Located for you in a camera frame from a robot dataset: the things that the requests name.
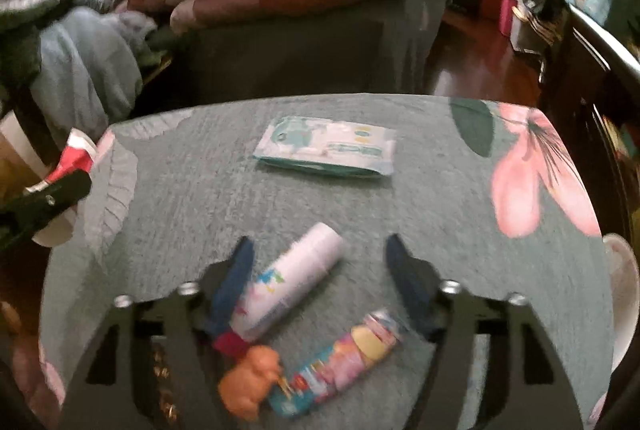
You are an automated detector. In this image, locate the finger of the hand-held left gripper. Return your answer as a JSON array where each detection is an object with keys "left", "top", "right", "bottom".
[{"left": 0, "top": 170, "right": 93, "bottom": 251}]

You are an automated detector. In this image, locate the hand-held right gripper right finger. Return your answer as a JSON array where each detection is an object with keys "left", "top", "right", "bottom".
[{"left": 384, "top": 234, "right": 586, "bottom": 430}]

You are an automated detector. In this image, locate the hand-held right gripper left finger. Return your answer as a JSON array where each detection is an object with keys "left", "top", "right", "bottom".
[{"left": 62, "top": 236, "right": 257, "bottom": 430}]

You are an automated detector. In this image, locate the white bottle with red cap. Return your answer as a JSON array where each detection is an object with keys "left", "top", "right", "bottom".
[{"left": 212, "top": 222, "right": 347, "bottom": 353}]

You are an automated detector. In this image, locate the colourful candy tube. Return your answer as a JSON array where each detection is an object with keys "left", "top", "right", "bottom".
[{"left": 267, "top": 307, "right": 408, "bottom": 418}]

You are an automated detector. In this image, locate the green floral tablecloth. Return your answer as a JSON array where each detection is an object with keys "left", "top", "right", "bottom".
[{"left": 37, "top": 94, "right": 616, "bottom": 430}]

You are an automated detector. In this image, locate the orange toy figure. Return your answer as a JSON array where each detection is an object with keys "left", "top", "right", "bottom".
[{"left": 217, "top": 345, "right": 282, "bottom": 422}]

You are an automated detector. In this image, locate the light blue garment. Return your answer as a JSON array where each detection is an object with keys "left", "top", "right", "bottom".
[{"left": 30, "top": 7, "right": 158, "bottom": 136}]

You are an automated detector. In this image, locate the teal wet wipes pack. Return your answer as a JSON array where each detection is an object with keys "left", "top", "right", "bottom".
[{"left": 252, "top": 116, "right": 398, "bottom": 181}]

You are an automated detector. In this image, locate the white round container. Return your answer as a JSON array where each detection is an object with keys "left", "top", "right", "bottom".
[{"left": 602, "top": 232, "right": 640, "bottom": 361}]

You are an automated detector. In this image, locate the bed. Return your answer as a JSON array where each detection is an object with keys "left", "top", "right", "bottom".
[{"left": 90, "top": 0, "right": 461, "bottom": 111}]

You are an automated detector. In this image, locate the dark wooden desk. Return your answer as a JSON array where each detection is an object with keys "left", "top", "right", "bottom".
[{"left": 540, "top": 0, "right": 640, "bottom": 231}]

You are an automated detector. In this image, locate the red container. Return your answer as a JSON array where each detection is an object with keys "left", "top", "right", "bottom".
[{"left": 499, "top": 0, "right": 518, "bottom": 37}]

